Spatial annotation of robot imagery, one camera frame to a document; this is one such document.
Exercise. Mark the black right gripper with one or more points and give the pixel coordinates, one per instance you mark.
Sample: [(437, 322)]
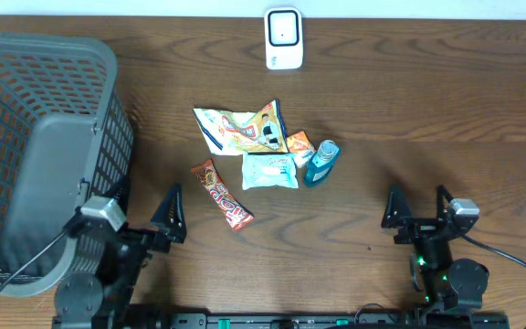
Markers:
[(419, 228)]

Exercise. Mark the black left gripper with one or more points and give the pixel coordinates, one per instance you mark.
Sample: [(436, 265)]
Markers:
[(142, 244)]

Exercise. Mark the red brown candy bar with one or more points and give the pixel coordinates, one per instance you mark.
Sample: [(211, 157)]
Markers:
[(236, 215)]

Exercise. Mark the blue mouthwash bottle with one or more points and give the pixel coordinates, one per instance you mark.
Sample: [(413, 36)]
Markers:
[(321, 164)]

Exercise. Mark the yellow red snack bag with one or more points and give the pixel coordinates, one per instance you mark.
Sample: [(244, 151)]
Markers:
[(234, 133)]

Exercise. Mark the light blue wet wipes pack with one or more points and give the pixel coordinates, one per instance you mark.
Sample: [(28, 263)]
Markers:
[(268, 170)]

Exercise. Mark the orange white small box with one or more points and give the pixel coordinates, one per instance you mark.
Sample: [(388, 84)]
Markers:
[(302, 148)]

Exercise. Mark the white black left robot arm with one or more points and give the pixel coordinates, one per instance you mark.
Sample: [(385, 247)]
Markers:
[(102, 298)]

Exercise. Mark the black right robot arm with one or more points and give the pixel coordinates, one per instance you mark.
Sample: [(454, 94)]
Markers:
[(450, 285)]

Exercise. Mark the white barcode scanner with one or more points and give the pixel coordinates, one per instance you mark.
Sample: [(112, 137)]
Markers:
[(283, 38)]

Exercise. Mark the grey plastic shopping basket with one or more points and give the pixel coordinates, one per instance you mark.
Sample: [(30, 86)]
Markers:
[(64, 137)]

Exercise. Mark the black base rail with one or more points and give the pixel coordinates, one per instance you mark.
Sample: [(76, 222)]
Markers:
[(309, 321)]

